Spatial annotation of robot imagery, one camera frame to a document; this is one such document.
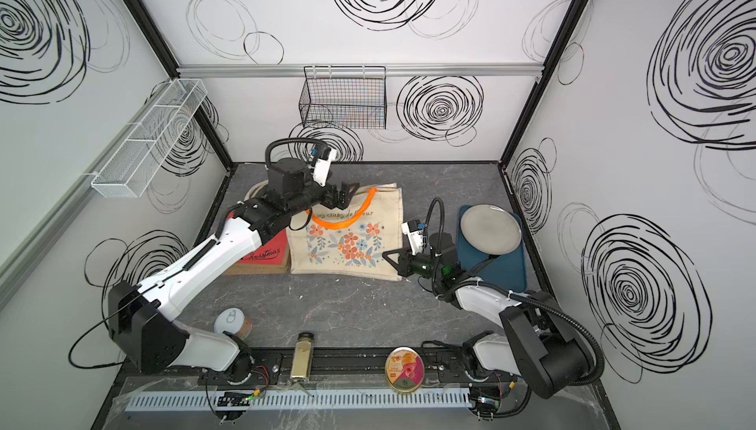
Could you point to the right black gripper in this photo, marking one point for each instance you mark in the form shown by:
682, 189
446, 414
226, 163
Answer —
405, 265

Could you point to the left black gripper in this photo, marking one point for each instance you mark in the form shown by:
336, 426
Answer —
332, 202

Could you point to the cream floral canvas tote bag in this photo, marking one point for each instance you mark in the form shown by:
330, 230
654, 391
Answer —
351, 241

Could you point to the red Christmas jute bag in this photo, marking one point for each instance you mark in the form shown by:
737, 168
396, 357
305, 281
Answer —
274, 257

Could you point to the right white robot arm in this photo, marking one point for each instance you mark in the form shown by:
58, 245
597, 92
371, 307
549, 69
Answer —
539, 343

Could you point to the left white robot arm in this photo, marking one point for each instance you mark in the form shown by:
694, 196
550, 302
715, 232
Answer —
142, 318

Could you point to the grey striped ceramic plate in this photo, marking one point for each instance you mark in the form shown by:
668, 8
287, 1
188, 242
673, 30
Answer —
491, 230

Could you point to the teal plastic tray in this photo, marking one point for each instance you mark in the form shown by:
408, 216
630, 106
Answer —
507, 271

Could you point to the round candy tin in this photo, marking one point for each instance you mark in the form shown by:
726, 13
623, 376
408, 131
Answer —
404, 370

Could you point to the gold bottle with black cap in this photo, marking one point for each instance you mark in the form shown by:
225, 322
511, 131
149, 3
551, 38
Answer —
302, 358

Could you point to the white round can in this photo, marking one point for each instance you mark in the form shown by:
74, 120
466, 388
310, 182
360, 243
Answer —
233, 321

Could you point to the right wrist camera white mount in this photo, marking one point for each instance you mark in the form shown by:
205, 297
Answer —
414, 230

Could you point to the black wire wall basket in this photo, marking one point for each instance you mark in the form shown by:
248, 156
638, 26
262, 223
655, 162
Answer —
349, 96

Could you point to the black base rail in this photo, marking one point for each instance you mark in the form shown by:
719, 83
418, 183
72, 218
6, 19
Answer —
446, 364

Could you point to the white wire wall shelf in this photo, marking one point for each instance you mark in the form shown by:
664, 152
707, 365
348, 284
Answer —
165, 137

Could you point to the white slotted cable duct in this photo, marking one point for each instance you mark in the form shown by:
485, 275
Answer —
358, 399

